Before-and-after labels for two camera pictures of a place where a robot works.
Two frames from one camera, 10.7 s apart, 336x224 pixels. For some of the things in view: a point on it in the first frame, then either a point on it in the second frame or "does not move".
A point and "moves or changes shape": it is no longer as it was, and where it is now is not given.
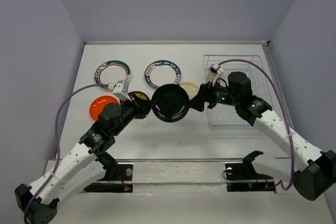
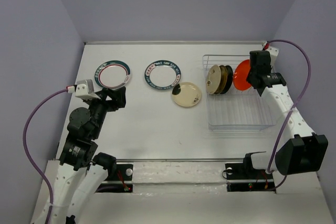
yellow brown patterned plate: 140,94 to 223,80
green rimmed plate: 111,72 does not move
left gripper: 141,112 to 119,99
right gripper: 206,94 to 250,73
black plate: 170,103 moves or changes shape
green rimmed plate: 162,72 does not move
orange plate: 97,103 moves or changes shape
